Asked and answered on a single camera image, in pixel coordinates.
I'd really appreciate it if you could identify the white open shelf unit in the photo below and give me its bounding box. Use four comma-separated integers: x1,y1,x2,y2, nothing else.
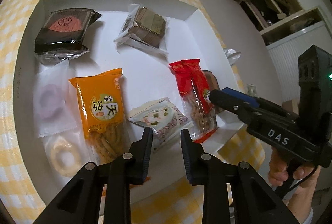
241,0,331,101

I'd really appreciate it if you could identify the orange snack packet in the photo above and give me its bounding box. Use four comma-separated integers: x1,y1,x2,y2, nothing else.
69,68,127,164

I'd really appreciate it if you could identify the purple ring cookie packet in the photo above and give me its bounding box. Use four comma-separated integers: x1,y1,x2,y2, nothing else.
33,60,77,138

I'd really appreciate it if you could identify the yellow white checkered cloth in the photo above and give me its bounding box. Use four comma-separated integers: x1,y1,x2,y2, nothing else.
1,0,265,223

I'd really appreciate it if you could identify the beige ring cookie packet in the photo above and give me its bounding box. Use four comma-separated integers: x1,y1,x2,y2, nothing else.
42,131,84,178

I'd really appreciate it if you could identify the black packaged red mooncake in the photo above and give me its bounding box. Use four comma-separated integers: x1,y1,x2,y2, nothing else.
34,8,101,65

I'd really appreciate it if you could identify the white red printed snack packet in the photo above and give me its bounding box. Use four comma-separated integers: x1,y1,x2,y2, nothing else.
128,97,193,151

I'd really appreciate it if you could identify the person right hand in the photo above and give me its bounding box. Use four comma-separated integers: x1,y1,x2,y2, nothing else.
267,147,322,224

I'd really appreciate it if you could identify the brown snack bar packet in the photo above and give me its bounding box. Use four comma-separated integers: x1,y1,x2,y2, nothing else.
202,70,225,114

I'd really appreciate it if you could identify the crumpled silver wrapper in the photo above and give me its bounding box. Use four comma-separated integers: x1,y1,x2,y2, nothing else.
223,48,241,66

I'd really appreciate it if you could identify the clear packaged brown cake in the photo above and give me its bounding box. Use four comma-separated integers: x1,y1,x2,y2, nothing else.
114,3,168,57

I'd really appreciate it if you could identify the white cardboard tray box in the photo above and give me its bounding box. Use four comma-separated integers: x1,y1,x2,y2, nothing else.
13,0,239,203

